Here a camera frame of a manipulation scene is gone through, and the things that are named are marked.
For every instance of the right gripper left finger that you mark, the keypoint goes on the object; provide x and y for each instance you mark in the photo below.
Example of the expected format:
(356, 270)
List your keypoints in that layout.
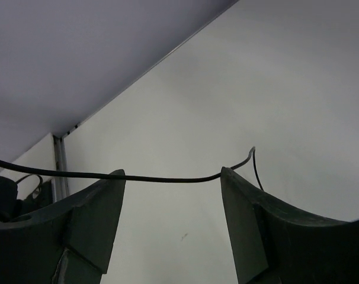
(69, 241)

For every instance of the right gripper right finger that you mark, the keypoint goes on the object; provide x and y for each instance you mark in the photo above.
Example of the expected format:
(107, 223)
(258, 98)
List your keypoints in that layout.
(275, 242)

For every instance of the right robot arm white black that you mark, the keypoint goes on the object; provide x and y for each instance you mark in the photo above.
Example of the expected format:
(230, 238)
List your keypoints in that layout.
(71, 241)

